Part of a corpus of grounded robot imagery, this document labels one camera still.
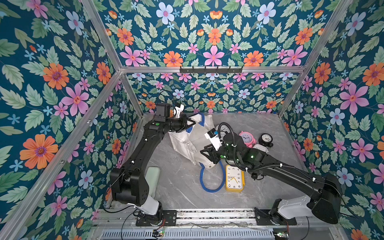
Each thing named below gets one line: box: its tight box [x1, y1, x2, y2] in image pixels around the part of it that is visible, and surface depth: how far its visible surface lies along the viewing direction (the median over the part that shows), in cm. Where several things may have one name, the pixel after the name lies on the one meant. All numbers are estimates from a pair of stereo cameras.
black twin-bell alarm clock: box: [258, 133, 274, 148], surface depth 103 cm
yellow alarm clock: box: [225, 164, 245, 193], surface depth 85 cm
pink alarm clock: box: [239, 130, 257, 148], surface depth 103 cm
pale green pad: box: [145, 166, 161, 198], surface depth 86 cm
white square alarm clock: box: [252, 144, 269, 153], surface depth 100 cm
